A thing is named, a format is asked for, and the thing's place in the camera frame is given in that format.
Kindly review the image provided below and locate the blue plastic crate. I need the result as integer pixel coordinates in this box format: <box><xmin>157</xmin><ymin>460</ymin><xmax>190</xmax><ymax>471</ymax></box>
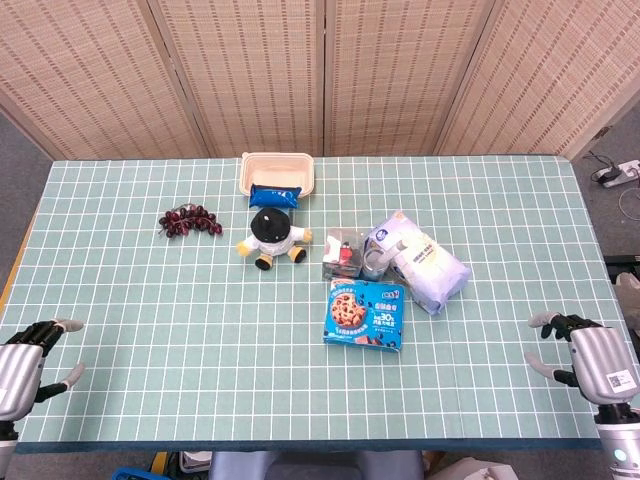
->
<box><xmin>112</xmin><ymin>466</ymin><xmax>157</xmax><ymax>480</ymax></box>

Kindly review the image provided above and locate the thin white cable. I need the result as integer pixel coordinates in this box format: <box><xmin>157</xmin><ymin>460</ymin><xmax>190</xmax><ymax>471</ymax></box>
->
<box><xmin>618</xmin><ymin>187</ymin><xmax>640</xmax><ymax>220</ymax></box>

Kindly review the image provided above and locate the black-headed plush doll white coat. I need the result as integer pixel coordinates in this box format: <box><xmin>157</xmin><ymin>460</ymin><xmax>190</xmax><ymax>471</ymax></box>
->
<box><xmin>235</xmin><ymin>207</ymin><xmax>314</xmax><ymax>271</ymax></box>

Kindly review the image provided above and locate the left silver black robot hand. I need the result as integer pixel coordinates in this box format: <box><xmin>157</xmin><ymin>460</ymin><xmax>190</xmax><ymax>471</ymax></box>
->
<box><xmin>0</xmin><ymin>317</ymin><xmax>86</xmax><ymax>422</ymax></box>

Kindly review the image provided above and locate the clear box with red capsules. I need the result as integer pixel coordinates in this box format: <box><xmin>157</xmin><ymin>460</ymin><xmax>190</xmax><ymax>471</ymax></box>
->
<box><xmin>321</xmin><ymin>227</ymin><xmax>366</xmax><ymax>281</ymax></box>

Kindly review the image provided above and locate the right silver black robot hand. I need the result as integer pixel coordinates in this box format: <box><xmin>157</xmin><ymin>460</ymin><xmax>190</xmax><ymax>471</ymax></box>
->
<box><xmin>524</xmin><ymin>310</ymin><xmax>640</xmax><ymax>409</ymax></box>

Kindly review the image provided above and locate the blue chocolate cookie box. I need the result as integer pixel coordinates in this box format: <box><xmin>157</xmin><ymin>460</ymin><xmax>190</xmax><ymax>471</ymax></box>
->
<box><xmin>322</xmin><ymin>278</ymin><xmax>406</xmax><ymax>353</ymax></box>

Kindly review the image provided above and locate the black equipment base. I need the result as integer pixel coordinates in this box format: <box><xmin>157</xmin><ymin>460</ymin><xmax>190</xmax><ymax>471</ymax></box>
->
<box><xmin>603</xmin><ymin>253</ymin><xmax>640</xmax><ymax>275</ymax></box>

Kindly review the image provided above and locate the green white-grid tablecloth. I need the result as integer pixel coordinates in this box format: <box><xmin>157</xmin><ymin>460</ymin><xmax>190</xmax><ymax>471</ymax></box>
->
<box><xmin>0</xmin><ymin>154</ymin><xmax>636</xmax><ymax>454</ymax></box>

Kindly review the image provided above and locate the blue snack packet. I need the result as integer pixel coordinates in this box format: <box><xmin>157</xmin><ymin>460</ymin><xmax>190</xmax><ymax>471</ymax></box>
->
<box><xmin>248</xmin><ymin>183</ymin><xmax>303</xmax><ymax>210</ymax></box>

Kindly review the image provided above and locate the clear glass jar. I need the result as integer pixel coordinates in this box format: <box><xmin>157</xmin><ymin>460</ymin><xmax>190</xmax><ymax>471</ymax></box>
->
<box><xmin>360</xmin><ymin>244</ymin><xmax>396</xmax><ymax>282</ymax></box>

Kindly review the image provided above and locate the dark purple grape bunch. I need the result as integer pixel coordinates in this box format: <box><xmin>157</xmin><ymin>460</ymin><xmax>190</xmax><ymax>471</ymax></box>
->
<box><xmin>158</xmin><ymin>203</ymin><xmax>224</xmax><ymax>239</ymax></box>

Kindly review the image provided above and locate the white power strip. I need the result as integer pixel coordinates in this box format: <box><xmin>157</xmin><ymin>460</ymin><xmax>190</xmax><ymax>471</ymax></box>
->
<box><xmin>599</xmin><ymin>159</ymin><xmax>640</xmax><ymax>189</ymax></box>

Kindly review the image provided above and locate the pale purple tissue pack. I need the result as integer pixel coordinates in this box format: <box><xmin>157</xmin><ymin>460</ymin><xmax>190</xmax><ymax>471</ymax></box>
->
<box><xmin>362</xmin><ymin>210</ymin><xmax>473</xmax><ymax>316</ymax></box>

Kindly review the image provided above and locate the beige plastic lunch container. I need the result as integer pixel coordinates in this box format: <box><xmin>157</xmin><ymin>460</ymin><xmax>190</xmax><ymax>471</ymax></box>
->
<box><xmin>239</xmin><ymin>151</ymin><xmax>316</xmax><ymax>197</ymax></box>

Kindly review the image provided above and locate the grey-blue chair seat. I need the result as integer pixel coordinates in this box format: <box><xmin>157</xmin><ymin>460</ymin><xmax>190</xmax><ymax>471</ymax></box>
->
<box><xmin>208</xmin><ymin>449</ymin><xmax>426</xmax><ymax>480</ymax></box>

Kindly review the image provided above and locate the woven bamboo screen panel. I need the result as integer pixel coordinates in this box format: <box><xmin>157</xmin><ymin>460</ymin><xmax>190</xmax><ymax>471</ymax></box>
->
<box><xmin>0</xmin><ymin>0</ymin><xmax>211</xmax><ymax>162</ymax></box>
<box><xmin>323</xmin><ymin>0</ymin><xmax>499</xmax><ymax>157</ymax></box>
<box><xmin>434</xmin><ymin>0</ymin><xmax>640</xmax><ymax>162</ymax></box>
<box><xmin>147</xmin><ymin>0</ymin><xmax>326</xmax><ymax>159</ymax></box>

